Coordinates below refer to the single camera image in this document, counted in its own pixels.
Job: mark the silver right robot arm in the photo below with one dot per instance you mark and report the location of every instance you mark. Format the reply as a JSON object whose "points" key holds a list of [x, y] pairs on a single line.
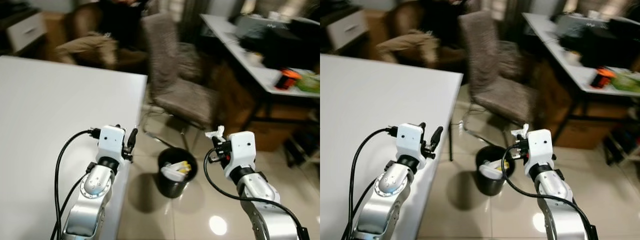
{"points": [[555, 192], [261, 195]]}

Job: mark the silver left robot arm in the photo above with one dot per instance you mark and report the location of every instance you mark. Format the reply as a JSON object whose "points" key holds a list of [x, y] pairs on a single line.
{"points": [[392, 185], [92, 186]]}

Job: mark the yellow trash piece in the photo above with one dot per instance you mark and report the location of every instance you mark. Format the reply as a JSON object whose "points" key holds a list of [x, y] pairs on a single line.
{"points": [[506, 165], [185, 166]]}

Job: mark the white trash piece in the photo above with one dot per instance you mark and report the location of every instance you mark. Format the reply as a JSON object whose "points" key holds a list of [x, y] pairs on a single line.
{"points": [[172, 172], [491, 170]]}

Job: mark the black round rubbish bin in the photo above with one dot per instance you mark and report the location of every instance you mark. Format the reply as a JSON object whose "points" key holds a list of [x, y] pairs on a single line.
{"points": [[172, 187], [490, 186]]}

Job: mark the grey fabric chair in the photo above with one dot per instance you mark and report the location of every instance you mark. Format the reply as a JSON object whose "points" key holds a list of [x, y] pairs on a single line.
{"points": [[185, 97], [505, 95]]}

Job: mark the white desk with black legs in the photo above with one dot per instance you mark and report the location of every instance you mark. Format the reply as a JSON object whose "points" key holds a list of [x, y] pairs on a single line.
{"points": [[570, 75], [250, 70]]}

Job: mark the black item on floor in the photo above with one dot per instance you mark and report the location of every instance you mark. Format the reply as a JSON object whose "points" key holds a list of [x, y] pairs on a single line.
{"points": [[622, 145], [302, 147]]}

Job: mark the white cup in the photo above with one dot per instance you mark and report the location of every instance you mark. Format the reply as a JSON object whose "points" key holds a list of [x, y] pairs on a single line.
{"points": [[573, 57], [253, 58]]}

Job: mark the orange and black item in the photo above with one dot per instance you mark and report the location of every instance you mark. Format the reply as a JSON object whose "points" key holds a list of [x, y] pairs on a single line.
{"points": [[287, 79], [602, 78]]}

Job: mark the seated person in black top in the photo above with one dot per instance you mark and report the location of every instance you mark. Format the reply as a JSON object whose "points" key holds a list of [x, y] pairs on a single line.
{"points": [[440, 22], [117, 25]]}

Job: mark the green packet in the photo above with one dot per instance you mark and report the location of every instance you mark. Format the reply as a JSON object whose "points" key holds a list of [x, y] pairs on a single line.
{"points": [[310, 82], [629, 81]]}

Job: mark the brown armchair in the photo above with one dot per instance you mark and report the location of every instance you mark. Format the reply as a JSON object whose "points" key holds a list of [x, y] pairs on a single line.
{"points": [[402, 17], [82, 20]]}

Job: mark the black bag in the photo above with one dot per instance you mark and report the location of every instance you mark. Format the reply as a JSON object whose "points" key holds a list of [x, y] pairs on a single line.
{"points": [[287, 47], [607, 45]]}

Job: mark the white drawer cabinet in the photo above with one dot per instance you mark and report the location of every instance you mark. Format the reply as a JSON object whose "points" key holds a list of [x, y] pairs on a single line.
{"points": [[347, 29], [25, 31]]}

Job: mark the grey box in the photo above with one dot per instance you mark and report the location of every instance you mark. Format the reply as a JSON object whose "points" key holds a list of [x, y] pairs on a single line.
{"points": [[257, 25], [577, 23]]}

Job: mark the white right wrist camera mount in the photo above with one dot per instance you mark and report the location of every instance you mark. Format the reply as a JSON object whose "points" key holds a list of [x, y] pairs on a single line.
{"points": [[541, 150], [242, 152]]}

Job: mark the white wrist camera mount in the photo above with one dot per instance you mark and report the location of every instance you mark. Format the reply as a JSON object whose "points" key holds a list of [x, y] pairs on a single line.
{"points": [[110, 142], [541, 150], [242, 152], [410, 141]]}

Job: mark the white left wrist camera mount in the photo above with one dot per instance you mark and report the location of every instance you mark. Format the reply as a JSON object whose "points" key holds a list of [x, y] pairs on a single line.
{"points": [[110, 142], [410, 141]]}

